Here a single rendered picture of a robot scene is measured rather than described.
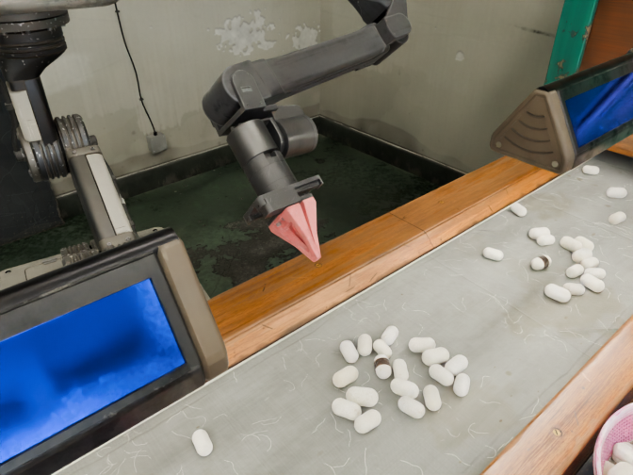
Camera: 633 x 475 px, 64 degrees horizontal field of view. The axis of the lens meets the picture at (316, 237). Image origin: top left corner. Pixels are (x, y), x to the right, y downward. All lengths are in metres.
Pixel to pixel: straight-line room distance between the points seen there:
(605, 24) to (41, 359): 1.26
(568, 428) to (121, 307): 0.52
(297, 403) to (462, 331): 0.26
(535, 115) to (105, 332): 0.40
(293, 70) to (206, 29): 1.96
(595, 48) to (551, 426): 0.92
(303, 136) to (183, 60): 1.99
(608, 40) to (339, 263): 0.81
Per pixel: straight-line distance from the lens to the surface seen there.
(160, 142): 2.67
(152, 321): 0.25
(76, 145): 1.00
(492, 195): 1.06
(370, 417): 0.61
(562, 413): 0.66
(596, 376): 0.72
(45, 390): 0.25
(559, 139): 0.50
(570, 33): 1.35
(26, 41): 0.95
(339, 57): 0.86
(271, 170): 0.66
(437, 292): 0.81
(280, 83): 0.74
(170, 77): 2.67
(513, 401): 0.69
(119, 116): 2.60
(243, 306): 0.73
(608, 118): 0.58
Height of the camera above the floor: 1.25
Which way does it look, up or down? 34 degrees down
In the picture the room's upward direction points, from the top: straight up
